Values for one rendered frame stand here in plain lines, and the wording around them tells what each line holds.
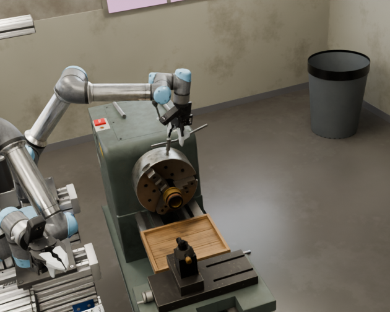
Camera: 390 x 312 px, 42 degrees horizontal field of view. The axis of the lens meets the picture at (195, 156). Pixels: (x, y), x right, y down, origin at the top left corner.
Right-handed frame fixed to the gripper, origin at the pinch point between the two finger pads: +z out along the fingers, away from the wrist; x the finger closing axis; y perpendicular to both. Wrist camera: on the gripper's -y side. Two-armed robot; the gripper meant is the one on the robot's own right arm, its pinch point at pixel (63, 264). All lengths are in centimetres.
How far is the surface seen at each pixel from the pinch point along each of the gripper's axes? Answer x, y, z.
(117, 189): -77, 45, -91
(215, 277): -73, 52, -14
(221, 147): -274, 123, -210
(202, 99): -311, 100, -278
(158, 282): -55, 54, -29
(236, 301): -74, 58, -3
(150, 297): -48, 56, -26
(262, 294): -82, 55, 3
